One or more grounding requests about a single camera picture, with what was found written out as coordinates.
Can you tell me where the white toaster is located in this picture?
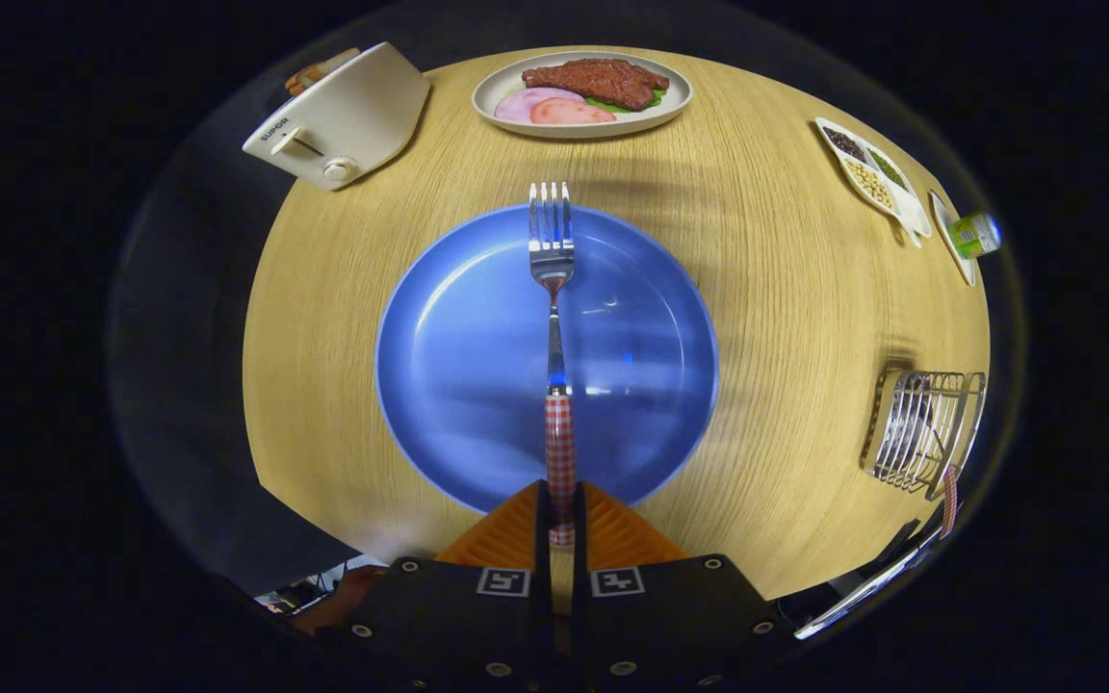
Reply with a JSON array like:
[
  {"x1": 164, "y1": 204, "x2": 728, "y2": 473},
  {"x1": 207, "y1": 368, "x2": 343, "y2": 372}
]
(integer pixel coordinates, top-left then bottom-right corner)
[{"x1": 242, "y1": 41, "x2": 431, "y2": 192}]

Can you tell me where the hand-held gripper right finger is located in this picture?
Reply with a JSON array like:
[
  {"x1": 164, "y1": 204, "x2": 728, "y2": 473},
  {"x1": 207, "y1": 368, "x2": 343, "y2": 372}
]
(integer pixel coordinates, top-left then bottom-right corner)
[{"x1": 569, "y1": 479, "x2": 796, "y2": 689}]

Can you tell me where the pink ham slice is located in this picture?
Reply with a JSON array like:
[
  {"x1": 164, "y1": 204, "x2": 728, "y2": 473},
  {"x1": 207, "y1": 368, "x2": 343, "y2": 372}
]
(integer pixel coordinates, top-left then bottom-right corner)
[{"x1": 494, "y1": 87, "x2": 586, "y2": 123}]

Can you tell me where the red beans portion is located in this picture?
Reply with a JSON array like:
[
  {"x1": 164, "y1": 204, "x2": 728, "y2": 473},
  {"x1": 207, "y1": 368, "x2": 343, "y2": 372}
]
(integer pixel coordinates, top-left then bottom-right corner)
[{"x1": 823, "y1": 126, "x2": 866, "y2": 164}]

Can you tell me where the fork with red checked handle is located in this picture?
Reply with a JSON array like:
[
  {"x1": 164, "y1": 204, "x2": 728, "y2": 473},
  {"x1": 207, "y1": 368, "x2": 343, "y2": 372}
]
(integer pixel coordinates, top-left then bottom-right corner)
[{"x1": 528, "y1": 181, "x2": 579, "y2": 548}]

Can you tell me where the beige food plate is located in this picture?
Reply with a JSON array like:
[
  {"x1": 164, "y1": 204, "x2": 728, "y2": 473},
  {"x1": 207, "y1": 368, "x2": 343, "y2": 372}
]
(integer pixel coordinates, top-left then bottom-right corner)
[{"x1": 471, "y1": 51, "x2": 695, "y2": 141}]

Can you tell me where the reddish ham slice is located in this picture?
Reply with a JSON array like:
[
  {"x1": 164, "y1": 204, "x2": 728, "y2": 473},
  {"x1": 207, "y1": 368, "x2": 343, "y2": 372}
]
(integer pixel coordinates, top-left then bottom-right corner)
[{"x1": 529, "y1": 97, "x2": 617, "y2": 126}]

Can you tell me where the white coaster dish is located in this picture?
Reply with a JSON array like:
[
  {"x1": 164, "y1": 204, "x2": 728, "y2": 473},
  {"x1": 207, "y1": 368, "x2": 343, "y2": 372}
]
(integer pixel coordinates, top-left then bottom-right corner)
[{"x1": 929, "y1": 190, "x2": 979, "y2": 287}]

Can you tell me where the yellow soybeans portion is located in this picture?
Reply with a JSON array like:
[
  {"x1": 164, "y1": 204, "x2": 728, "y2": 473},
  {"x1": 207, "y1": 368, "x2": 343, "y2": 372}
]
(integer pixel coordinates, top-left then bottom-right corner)
[{"x1": 845, "y1": 160, "x2": 894, "y2": 211}]

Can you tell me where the green lettuce leaf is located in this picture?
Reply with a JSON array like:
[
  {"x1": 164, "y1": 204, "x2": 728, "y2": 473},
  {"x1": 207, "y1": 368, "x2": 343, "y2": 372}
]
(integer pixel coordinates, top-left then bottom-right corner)
[{"x1": 583, "y1": 89, "x2": 666, "y2": 115}]

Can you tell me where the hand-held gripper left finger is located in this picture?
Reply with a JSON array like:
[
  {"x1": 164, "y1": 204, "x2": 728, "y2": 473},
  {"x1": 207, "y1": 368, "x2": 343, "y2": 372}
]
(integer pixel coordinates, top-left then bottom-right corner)
[{"x1": 314, "y1": 479, "x2": 555, "y2": 689}]

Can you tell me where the green beans portion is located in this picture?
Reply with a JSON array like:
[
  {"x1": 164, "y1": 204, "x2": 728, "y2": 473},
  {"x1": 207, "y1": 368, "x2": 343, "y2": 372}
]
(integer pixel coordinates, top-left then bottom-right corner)
[{"x1": 867, "y1": 147, "x2": 910, "y2": 191}]

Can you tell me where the silver-edged screen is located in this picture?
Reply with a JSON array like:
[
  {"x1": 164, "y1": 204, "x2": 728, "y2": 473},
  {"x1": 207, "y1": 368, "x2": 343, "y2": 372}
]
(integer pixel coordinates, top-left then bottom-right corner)
[{"x1": 793, "y1": 500, "x2": 962, "y2": 642}]

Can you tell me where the blue plate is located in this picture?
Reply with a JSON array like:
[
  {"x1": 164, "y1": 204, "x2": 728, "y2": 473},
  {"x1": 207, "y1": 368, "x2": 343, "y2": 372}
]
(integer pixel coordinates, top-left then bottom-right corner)
[{"x1": 374, "y1": 204, "x2": 719, "y2": 513}]

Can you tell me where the toasted bread slice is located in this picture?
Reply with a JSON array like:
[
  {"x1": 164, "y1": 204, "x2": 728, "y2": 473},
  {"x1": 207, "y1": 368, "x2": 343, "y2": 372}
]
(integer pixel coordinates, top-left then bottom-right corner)
[{"x1": 284, "y1": 47, "x2": 361, "y2": 97}]

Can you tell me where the brown steak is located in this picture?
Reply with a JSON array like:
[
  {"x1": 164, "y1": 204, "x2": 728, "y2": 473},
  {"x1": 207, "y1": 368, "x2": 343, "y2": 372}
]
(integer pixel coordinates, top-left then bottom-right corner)
[{"x1": 522, "y1": 58, "x2": 670, "y2": 112}]

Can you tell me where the white divided tray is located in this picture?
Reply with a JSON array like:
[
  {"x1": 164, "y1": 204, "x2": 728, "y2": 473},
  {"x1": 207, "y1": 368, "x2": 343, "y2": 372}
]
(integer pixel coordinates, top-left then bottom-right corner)
[{"x1": 813, "y1": 116, "x2": 933, "y2": 248}]

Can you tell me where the metal wire cutlery basket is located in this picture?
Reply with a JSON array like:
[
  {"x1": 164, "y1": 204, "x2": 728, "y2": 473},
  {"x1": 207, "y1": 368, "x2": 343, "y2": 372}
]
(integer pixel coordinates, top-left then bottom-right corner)
[{"x1": 860, "y1": 370, "x2": 988, "y2": 501}]

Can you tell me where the silver bottle with green label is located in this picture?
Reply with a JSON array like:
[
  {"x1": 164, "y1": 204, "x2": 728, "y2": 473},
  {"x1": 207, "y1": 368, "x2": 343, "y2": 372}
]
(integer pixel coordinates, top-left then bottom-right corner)
[{"x1": 947, "y1": 212, "x2": 1003, "y2": 261}]

